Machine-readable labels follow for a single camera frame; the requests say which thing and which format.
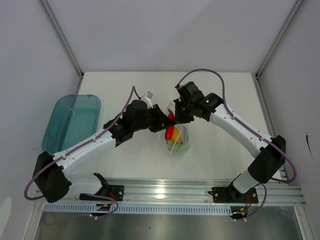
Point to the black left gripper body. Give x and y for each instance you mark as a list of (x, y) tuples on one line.
[(144, 124)]

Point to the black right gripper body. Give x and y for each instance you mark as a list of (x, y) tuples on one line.
[(189, 105)]

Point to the red chili pepper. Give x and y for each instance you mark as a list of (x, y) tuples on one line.
[(170, 129)]

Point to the clear dotted zip top bag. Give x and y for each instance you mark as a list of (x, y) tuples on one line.
[(185, 135)]

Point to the yellow lemon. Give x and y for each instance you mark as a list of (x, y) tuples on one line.
[(176, 136)]

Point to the light green pepper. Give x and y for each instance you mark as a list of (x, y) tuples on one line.
[(178, 149)]

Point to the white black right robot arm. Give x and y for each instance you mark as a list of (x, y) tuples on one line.
[(262, 147)]

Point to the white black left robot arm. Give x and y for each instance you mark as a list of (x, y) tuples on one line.
[(53, 173)]

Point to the teal plastic bin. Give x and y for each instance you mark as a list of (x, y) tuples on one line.
[(74, 119)]

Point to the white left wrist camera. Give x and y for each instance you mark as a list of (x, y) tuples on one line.
[(147, 98)]

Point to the aluminium front rail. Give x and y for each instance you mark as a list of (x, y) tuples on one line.
[(195, 192)]

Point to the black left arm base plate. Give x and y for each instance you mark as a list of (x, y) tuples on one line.
[(115, 192)]

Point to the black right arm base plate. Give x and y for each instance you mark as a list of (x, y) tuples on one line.
[(229, 194)]

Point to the white slotted cable duct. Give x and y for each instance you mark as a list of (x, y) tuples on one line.
[(126, 208)]

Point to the right aluminium corner post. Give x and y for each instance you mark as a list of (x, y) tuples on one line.
[(281, 35)]

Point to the aluminium corner post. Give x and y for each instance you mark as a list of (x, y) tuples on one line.
[(281, 35), (55, 25)]

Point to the left aluminium corner post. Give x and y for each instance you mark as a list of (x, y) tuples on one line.
[(55, 25)]

